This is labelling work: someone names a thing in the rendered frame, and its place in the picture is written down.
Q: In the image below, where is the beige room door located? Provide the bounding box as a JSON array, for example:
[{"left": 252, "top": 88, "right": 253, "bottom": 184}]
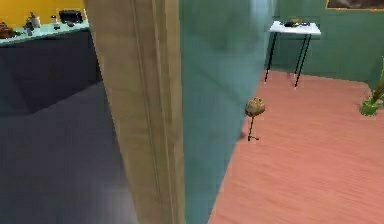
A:
[{"left": 83, "top": 0, "right": 186, "bottom": 224}]

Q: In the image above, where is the yellow floor lamp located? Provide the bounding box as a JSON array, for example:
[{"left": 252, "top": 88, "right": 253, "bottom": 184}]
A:
[{"left": 244, "top": 96, "right": 267, "bottom": 142}]

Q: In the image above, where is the white table with black legs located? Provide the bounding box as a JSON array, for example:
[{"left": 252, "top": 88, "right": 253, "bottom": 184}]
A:
[{"left": 264, "top": 20, "right": 322, "bottom": 89}]

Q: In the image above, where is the dark dish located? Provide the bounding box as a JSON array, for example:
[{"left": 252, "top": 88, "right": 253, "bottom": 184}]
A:
[{"left": 283, "top": 18, "right": 311, "bottom": 28}]

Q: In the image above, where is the dark grey kitchen counter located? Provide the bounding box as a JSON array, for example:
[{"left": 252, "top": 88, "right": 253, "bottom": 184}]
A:
[{"left": 0, "top": 20, "right": 103, "bottom": 118}]

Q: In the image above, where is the black toaster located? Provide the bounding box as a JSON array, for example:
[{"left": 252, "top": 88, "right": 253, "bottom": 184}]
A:
[{"left": 58, "top": 9, "right": 84, "bottom": 25}]

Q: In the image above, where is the small white bottle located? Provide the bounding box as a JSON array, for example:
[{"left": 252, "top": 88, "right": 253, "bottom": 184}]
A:
[{"left": 50, "top": 14, "right": 61, "bottom": 31}]

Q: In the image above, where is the green house plant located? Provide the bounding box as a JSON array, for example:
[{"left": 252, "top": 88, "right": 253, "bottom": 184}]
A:
[{"left": 359, "top": 56, "right": 384, "bottom": 117}]

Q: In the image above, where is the white kettle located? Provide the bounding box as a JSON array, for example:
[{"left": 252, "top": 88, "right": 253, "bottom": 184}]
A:
[{"left": 28, "top": 12, "right": 42, "bottom": 29}]

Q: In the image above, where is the grey small bottle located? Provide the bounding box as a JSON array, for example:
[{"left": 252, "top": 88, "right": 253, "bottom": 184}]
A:
[{"left": 23, "top": 19, "right": 35, "bottom": 37}]

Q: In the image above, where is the brown food pile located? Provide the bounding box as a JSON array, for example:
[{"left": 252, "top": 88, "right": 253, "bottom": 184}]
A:
[{"left": 0, "top": 21, "right": 16, "bottom": 40}]

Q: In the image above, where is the framed dark wall picture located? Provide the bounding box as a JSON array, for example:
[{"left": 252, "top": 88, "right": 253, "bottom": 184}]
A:
[{"left": 325, "top": 0, "right": 384, "bottom": 11}]

